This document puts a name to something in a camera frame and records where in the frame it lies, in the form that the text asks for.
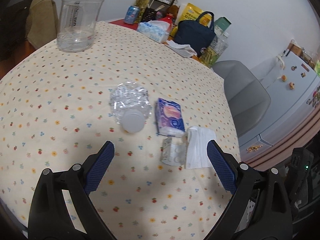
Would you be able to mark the empty pill blister pack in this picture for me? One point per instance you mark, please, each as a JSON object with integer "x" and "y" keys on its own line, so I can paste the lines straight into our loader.
{"x": 173, "y": 152}

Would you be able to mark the white papers on table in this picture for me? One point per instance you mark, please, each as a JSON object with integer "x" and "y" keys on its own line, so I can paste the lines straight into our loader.
{"x": 183, "y": 50}

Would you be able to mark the folded white napkin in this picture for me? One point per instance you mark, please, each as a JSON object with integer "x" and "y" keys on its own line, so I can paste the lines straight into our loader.
{"x": 198, "y": 138}

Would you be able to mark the blue tissue box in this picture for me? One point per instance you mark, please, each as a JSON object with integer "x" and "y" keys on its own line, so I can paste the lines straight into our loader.
{"x": 155, "y": 30}

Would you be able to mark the clear plastic water jug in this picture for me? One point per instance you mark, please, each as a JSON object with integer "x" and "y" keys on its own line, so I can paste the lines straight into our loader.
{"x": 77, "y": 23}

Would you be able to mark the blue soda can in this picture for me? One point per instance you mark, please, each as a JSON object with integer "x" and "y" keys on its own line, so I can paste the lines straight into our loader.
{"x": 131, "y": 15}

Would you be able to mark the clear jar with green contents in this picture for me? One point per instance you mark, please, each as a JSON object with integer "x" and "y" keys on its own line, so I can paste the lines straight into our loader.
{"x": 218, "y": 45}

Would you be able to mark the grey upholstered chair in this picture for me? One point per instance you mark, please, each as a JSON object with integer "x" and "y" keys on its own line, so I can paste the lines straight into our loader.
{"x": 248, "y": 100}

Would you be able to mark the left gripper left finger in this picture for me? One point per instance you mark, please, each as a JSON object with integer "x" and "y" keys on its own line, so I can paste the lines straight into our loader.
{"x": 96, "y": 165}

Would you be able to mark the green tall box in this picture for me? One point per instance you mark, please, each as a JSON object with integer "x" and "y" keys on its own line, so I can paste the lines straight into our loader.
{"x": 221, "y": 25}

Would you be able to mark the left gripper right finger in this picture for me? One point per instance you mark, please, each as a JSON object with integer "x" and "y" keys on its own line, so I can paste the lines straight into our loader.
{"x": 225, "y": 166}

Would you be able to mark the navy blue tote bag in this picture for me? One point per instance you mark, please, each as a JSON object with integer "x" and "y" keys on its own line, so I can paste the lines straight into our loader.
{"x": 193, "y": 33}

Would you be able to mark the purple tissue packet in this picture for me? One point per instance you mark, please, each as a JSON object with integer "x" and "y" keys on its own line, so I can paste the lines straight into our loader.
{"x": 169, "y": 119}

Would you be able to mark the yellow pickle jar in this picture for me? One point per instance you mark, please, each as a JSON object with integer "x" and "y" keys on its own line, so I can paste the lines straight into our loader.
{"x": 142, "y": 5}

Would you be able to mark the white refrigerator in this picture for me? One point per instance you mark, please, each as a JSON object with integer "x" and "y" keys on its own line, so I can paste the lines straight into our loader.
{"x": 292, "y": 101}

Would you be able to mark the crushed clear plastic bottle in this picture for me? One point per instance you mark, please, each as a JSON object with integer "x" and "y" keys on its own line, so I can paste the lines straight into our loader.
{"x": 130, "y": 106}

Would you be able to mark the floral patterned tablecloth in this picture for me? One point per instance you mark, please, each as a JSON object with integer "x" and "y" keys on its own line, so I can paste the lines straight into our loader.
{"x": 55, "y": 111}

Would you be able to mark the yellow snack bag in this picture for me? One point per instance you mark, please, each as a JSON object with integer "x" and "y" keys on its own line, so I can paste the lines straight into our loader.
{"x": 192, "y": 12}

